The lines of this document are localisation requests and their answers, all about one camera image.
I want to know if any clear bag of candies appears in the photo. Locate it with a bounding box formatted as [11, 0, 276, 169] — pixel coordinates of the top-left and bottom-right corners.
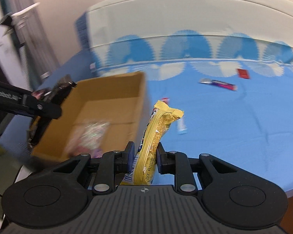
[64, 120, 110, 158]

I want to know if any yellow snack bar wrapper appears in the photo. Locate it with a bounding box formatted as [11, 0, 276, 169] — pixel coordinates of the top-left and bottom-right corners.
[121, 100, 184, 185]

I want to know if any small red square packet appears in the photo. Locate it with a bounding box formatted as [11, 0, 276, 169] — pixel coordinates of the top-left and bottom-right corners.
[237, 69, 250, 79]

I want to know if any white hanger stand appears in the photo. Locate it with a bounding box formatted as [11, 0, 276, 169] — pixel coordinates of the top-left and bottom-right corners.
[0, 2, 40, 36]

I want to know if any brown cardboard box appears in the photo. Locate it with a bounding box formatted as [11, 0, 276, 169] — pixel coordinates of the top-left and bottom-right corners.
[31, 72, 151, 163]

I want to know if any blue sofa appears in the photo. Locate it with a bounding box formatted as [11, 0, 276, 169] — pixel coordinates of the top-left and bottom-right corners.
[0, 12, 98, 152]

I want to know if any purple pink stick packet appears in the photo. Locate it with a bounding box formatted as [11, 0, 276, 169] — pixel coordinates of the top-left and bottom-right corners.
[199, 78, 238, 91]

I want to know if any white blue patterned sofa cover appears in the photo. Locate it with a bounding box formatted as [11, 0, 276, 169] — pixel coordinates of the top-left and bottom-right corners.
[86, 0, 293, 192]

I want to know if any red stick snack packet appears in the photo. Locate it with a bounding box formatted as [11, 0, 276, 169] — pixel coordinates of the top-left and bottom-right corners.
[160, 98, 170, 105]

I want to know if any black chocolate bar wrapper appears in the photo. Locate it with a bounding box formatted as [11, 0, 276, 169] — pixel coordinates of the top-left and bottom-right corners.
[27, 74, 77, 151]

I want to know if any light blue stick packet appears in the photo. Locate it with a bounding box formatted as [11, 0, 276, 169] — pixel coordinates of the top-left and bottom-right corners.
[177, 117, 187, 135]

